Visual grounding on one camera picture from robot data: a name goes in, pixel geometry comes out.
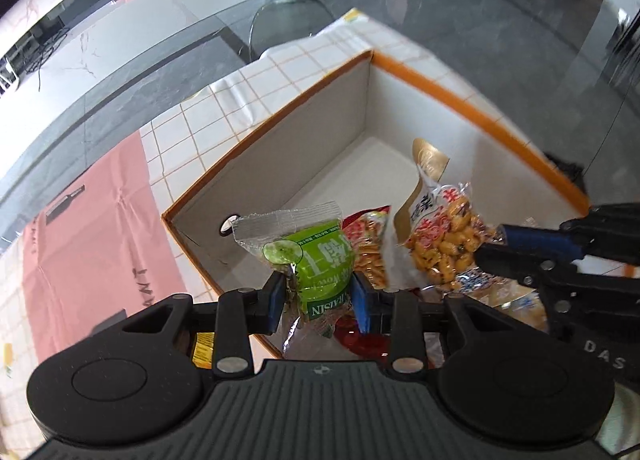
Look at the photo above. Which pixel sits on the white blue chips packet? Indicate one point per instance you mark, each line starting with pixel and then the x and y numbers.
pixel 505 301

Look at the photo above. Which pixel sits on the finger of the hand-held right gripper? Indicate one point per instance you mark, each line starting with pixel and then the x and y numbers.
pixel 540 240
pixel 515 262

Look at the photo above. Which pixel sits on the pink paper bag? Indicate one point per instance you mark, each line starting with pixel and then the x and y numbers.
pixel 100 240

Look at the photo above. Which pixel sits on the green raisin packet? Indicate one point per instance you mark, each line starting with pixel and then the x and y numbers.
pixel 320 260

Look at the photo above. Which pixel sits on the white router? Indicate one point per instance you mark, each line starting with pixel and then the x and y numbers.
pixel 7 75

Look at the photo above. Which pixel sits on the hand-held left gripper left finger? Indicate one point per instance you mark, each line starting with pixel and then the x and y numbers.
pixel 276 302

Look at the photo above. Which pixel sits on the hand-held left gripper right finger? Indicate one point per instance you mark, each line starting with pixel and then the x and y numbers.
pixel 361 302

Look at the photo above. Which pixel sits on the white marble tv cabinet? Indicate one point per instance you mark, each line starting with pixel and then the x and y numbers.
pixel 125 40

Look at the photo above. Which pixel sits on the yellow snack packet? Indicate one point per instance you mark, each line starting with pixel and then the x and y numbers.
pixel 202 350

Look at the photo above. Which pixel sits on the teal striped cloth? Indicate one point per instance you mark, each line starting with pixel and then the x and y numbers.
pixel 627 407

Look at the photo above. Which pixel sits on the orange twisted snack packet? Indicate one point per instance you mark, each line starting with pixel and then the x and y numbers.
pixel 367 245

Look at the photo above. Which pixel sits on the red snack packet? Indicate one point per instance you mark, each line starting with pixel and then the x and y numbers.
pixel 365 344

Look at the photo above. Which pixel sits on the orange cardboard box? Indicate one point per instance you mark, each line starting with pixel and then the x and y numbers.
pixel 350 105

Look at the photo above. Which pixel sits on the clear peanut snack packet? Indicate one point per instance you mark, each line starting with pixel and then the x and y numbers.
pixel 445 240

